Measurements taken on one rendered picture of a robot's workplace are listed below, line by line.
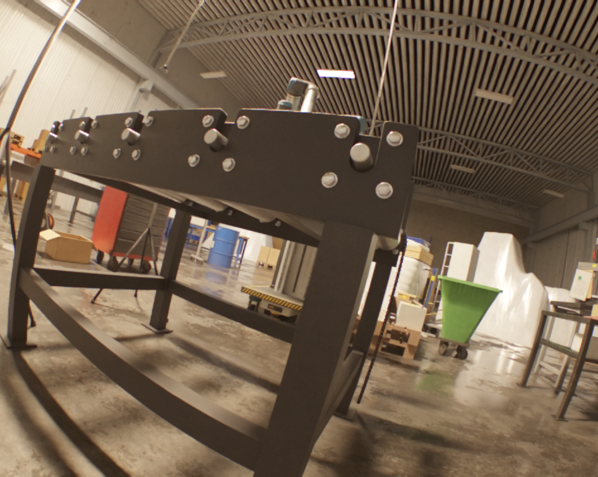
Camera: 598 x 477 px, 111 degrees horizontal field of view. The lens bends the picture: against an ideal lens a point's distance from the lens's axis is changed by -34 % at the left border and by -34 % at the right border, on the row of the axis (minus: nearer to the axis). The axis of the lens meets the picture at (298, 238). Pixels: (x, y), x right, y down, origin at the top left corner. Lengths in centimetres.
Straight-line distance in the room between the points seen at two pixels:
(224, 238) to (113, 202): 388
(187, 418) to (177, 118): 66
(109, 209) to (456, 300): 392
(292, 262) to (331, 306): 233
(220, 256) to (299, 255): 433
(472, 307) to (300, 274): 196
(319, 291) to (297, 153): 24
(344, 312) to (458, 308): 317
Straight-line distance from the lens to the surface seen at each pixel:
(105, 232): 354
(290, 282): 278
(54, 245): 333
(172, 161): 71
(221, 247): 694
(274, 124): 60
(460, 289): 353
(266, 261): 1155
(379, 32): 934
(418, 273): 464
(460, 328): 365
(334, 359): 47
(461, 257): 485
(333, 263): 46
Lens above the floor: 68
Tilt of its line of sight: 3 degrees up
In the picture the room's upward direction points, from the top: 15 degrees clockwise
